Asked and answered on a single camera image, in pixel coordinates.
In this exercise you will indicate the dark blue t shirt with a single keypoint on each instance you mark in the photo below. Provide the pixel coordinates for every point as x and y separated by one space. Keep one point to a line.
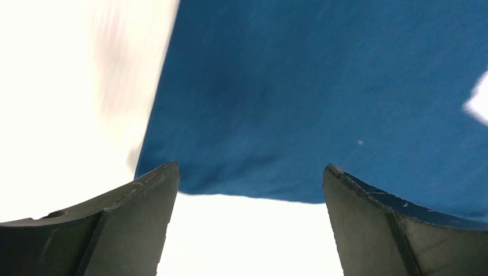
257 97

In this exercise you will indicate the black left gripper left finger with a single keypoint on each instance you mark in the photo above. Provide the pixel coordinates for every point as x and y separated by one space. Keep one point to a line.
121 232

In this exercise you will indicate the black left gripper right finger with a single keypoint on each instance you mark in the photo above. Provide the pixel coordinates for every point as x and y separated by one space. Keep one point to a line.
378 233

